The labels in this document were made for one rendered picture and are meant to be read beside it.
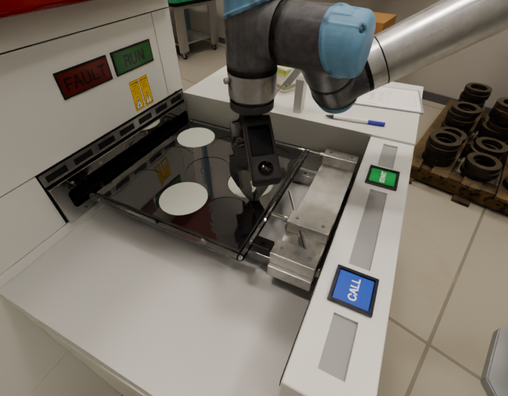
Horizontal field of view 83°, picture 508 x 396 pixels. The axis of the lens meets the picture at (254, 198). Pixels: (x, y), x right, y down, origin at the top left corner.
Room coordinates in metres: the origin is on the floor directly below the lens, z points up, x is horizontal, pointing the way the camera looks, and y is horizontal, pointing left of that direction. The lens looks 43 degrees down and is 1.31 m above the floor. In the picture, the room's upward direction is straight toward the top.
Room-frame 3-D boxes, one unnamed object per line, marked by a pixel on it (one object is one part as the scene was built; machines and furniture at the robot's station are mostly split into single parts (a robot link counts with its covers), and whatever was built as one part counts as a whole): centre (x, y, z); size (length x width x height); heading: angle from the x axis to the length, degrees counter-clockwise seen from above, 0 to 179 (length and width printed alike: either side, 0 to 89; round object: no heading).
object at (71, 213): (0.61, 0.30, 0.89); 0.44 x 0.02 x 0.10; 154
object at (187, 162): (0.53, 0.11, 0.90); 0.34 x 0.34 x 0.01; 64
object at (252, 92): (0.44, 0.01, 1.13); 0.08 x 0.08 x 0.05
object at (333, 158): (0.58, -0.21, 0.89); 0.08 x 0.03 x 0.03; 64
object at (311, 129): (0.83, -0.15, 0.89); 0.62 x 0.35 x 0.14; 64
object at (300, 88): (0.70, -0.10, 1.03); 0.06 x 0.04 x 0.13; 64
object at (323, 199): (0.43, -0.14, 0.87); 0.36 x 0.08 x 0.03; 154
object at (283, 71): (0.85, -0.09, 1.00); 0.07 x 0.07 x 0.07; 38
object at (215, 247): (0.37, 0.18, 0.90); 0.37 x 0.01 x 0.01; 64
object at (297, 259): (0.29, -0.07, 0.89); 0.08 x 0.03 x 0.03; 64
